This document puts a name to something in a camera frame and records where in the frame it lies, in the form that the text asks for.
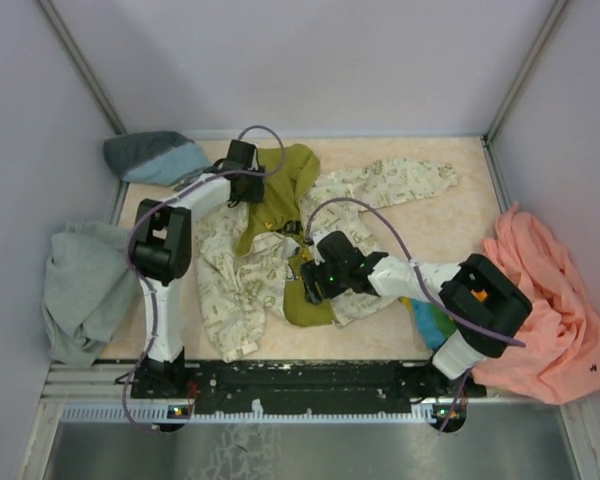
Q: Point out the grey corner post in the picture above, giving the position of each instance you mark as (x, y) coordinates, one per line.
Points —
(80, 62)
(549, 26)

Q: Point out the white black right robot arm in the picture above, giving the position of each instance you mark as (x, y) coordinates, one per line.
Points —
(488, 309)

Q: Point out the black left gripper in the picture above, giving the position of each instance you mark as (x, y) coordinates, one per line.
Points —
(257, 193)

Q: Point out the light grey sweatshirt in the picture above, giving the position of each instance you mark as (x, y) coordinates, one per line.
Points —
(87, 291)

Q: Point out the grey blue garment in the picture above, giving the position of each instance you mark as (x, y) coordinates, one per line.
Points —
(164, 158)

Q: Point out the pink cloth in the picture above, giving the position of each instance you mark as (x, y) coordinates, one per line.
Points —
(560, 361)

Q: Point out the rainbow striped garment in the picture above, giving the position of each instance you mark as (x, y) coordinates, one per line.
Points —
(434, 326)

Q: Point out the cream green printed jacket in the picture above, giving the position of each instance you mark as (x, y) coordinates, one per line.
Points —
(248, 256)

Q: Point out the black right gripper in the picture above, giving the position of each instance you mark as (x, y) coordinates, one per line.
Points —
(312, 272)

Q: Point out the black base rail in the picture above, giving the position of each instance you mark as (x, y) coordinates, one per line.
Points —
(366, 387)

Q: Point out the grey left corner post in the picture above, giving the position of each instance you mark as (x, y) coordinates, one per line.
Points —
(80, 62)

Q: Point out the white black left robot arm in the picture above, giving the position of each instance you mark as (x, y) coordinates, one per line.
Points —
(159, 248)

